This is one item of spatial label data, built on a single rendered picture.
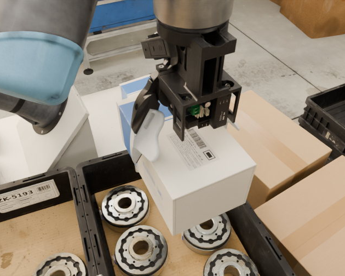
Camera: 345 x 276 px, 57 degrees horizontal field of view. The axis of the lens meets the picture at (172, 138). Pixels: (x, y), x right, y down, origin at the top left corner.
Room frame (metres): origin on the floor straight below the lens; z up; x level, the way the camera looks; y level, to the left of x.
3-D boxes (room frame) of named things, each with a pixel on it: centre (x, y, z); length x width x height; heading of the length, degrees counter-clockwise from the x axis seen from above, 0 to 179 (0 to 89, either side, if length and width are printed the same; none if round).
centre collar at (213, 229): (0.33, -0.07, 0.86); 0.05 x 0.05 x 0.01
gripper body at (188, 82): (0.29, -0.02, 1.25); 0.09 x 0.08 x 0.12; 26
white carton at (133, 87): (0.85, 0.09, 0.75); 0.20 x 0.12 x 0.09; 30
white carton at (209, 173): (0.32, -0.01, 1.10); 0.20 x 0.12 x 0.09; 26
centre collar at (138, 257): (0.27, 0.06, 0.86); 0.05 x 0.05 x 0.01
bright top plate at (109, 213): (0.38, 0.10, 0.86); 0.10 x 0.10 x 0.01
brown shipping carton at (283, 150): (0.60, -0.23, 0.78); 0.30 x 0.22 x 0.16; 33
